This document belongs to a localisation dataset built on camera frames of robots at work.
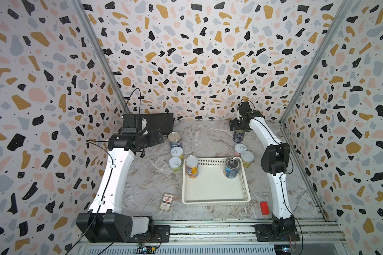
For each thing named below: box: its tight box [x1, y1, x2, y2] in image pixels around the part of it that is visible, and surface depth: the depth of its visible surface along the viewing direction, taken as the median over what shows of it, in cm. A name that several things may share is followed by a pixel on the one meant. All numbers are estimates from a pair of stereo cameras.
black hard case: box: [140, 112, 174, 136], surface depth 123 cm
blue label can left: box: [167, 131, 183, 150], surface depth 100 cm
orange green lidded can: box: [240, 150, 255, 169], surface depth 96 cm
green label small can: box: [168, 156, 182, 173], surface depth 94 cm
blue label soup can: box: [223, 156, 241, 180], surface depth 89 cm
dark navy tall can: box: [232, 129, 246, 143], surface depth 106 cm
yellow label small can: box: [170, 146, 184, 160], surface depth 99 cm
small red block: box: [259, 201, 270, 216], surface depth 83 cm
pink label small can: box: [232, 142, 248, 158], surface depth 102 cm
